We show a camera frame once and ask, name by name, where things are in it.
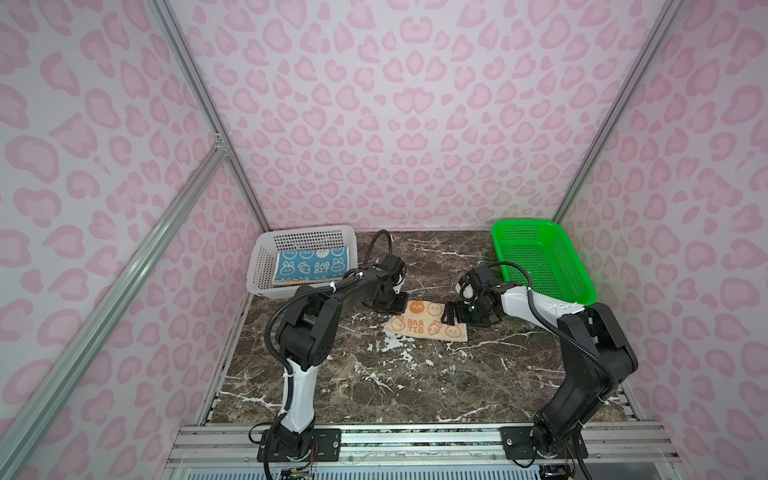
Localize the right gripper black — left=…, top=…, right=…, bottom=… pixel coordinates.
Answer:
left=438, top=296, right=496, bottom=328

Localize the orange patterned towel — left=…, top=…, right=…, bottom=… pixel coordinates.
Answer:
left=385, top=300, right=468, bottom=342

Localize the blue bunny print towel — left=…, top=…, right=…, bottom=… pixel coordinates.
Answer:
left=273, top=247, right=350, bottom=285

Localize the white perforated plastic basket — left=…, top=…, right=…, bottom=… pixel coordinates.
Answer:
left=246, top=225, right=358, bottom=300

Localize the green plastic basket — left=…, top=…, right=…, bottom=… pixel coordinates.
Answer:
left=491, top=219, right=597, bottom=305

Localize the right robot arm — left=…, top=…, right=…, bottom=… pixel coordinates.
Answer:
left=441, top=261, right=639, bottom=458

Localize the left diagonal aluminium strut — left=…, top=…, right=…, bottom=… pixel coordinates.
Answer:
left=0, top=143, right=229, bottom=480

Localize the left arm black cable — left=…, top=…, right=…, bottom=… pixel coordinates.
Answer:
left=262, top=229, right=394, bottom=480

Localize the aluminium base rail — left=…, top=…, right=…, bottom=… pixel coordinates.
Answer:
left=161, top=421, right=687, bottom=479

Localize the left corner aluminium post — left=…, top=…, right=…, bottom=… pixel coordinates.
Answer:
left=148, top=0, right=271, bottom=232

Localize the corner aluminium post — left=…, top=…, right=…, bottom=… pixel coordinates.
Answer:
left=148, top=0, right=271, bottom=232
left=552, top=0, right=689, bottom=226

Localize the right corner aluminium post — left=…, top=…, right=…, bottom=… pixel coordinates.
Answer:
left=552, top=0, right=689, bottom=226

